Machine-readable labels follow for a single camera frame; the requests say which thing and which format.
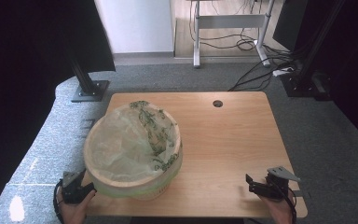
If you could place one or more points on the black metal stand with base plate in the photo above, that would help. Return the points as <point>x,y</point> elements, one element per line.
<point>307,81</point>
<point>88,88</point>

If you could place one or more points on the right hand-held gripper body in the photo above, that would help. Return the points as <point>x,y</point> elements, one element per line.
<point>278,185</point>

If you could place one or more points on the white power strip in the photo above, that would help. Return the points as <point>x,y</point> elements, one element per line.
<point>282,72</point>

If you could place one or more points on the person's right hand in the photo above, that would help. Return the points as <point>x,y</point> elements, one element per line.
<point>279,211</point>

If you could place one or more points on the round wooden bin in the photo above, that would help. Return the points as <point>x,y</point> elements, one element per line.
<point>127,187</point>

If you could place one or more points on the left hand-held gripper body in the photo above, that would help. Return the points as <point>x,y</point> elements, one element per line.
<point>72,191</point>

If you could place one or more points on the white desk frame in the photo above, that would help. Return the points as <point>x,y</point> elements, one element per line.
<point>230,21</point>

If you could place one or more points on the black curtain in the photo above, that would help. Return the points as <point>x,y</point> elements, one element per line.
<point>28,62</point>

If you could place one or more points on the clear green-printed plastic bag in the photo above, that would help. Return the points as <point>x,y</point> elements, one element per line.
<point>127,146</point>

